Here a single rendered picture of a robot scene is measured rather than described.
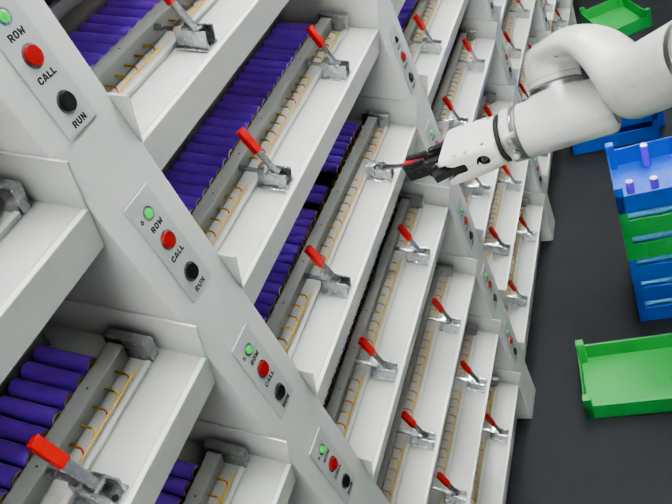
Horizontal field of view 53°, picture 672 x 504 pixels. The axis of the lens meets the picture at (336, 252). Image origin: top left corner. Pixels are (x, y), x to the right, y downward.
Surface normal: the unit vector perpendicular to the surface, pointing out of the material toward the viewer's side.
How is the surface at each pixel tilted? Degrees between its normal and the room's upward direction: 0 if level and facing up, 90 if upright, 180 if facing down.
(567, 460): 0
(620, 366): 0
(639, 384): 0
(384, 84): 90
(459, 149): 12
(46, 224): 20
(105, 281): 90
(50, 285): 110
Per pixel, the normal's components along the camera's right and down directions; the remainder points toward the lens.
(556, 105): -0.58, -0.06
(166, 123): 0.96, 0.16
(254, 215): -0.07, -0.70
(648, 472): -0.39, -0.72
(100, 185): 0.87, -0.09
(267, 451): -0.29, 0.69
